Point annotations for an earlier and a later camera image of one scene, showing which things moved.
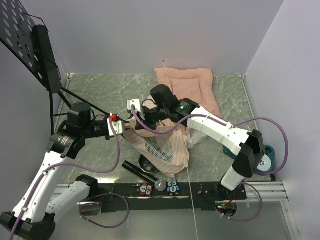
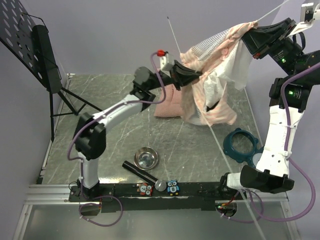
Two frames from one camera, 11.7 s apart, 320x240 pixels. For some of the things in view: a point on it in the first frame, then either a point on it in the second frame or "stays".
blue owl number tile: [172, 187] stays
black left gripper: [107, 137] → [181, 76]
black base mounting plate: [167, 198] stays
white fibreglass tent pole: [184, 167] → [237, 187]
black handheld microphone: [160, 185] stays
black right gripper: [144, 117] → [268, 37]
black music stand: [30, 46] stays
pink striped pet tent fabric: [168, 152] → [224, 59]
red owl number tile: [144, 188] stays
